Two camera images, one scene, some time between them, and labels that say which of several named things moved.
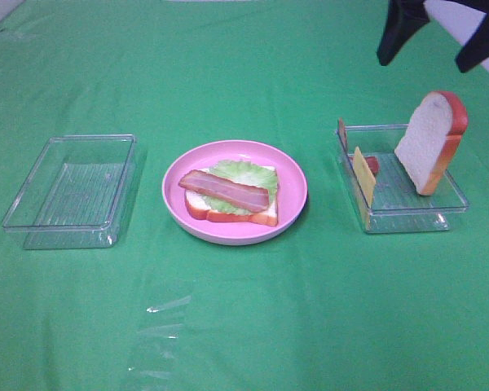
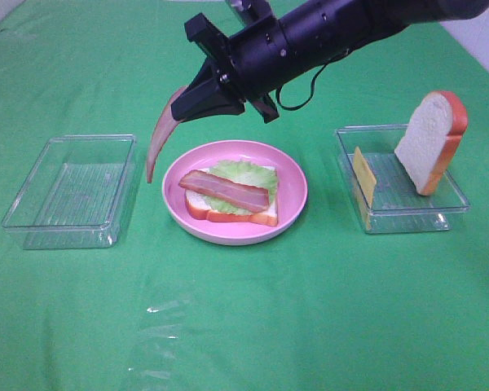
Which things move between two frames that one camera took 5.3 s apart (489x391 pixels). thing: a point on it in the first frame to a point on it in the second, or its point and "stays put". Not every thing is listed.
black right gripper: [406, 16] to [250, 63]
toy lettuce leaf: [246, 173] stays put
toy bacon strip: [231, 193] stays put
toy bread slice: [197, 208] stays put
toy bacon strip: [372, 161] to [165, 129]
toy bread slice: [433, 138] stays put
